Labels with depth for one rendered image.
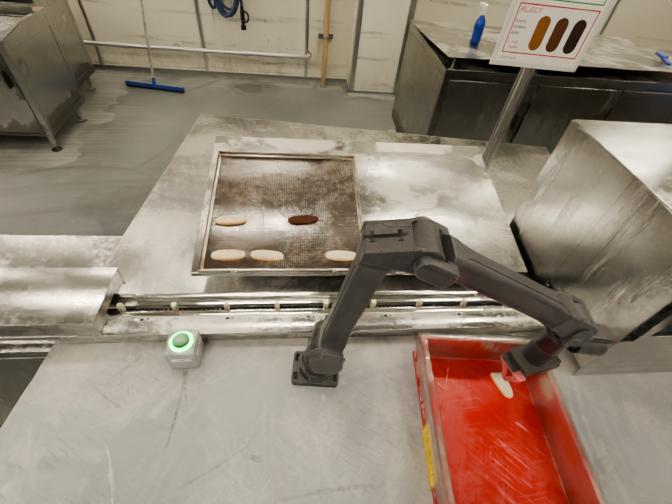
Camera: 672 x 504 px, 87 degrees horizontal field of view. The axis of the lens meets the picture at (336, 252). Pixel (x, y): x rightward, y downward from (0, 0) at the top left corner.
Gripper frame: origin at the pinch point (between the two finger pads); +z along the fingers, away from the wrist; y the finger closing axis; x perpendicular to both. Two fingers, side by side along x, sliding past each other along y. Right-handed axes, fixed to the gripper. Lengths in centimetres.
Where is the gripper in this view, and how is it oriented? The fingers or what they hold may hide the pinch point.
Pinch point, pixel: (517, 372)
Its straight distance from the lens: 103.3
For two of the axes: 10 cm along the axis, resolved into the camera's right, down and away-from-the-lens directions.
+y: 9.4, -1.9, 2.9
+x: -3.4, -7.1, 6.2
